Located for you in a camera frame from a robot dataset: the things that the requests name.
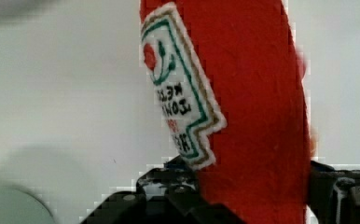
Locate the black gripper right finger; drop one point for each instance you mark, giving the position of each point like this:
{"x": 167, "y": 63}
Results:
{"x": 334, "y": 195}

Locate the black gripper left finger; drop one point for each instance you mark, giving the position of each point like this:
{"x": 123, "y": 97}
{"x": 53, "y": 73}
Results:
{"x": 167, "y": 195}

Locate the red felt ketchup bottle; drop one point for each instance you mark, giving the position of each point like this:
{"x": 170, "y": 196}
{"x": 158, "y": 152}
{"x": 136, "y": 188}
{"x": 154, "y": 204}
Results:
{"x": 229, "y": 84}

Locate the green cup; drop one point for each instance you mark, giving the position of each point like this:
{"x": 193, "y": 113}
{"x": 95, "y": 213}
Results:
{"x": 20, "y": 207}

